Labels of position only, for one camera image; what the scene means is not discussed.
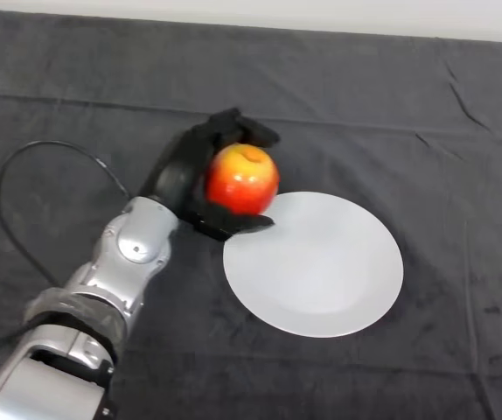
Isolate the white round plate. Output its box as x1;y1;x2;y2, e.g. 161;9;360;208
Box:
222;191;405;339

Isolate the black cloth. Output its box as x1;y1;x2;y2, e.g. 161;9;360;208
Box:
0;9;502;420

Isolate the red yellow apple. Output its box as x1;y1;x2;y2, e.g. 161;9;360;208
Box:
205;143;281;216

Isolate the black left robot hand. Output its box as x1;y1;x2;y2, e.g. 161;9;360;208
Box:
138;107;282;242

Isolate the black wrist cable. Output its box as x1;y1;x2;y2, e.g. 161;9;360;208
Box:
0;139;131;367

